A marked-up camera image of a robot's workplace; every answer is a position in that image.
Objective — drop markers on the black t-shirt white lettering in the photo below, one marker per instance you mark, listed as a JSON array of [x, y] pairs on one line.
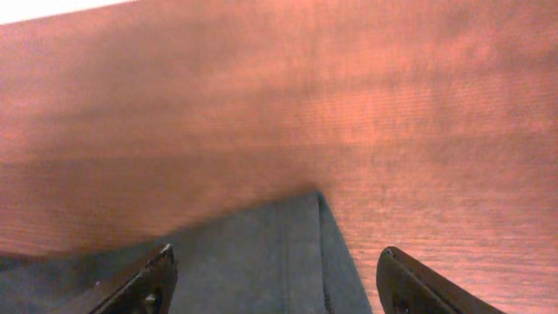
[[283, 257]]

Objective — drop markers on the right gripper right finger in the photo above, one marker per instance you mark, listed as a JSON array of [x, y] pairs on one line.
[[407, 286]]

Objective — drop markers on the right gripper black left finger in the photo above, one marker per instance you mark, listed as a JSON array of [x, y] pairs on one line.
[[146, 286]]

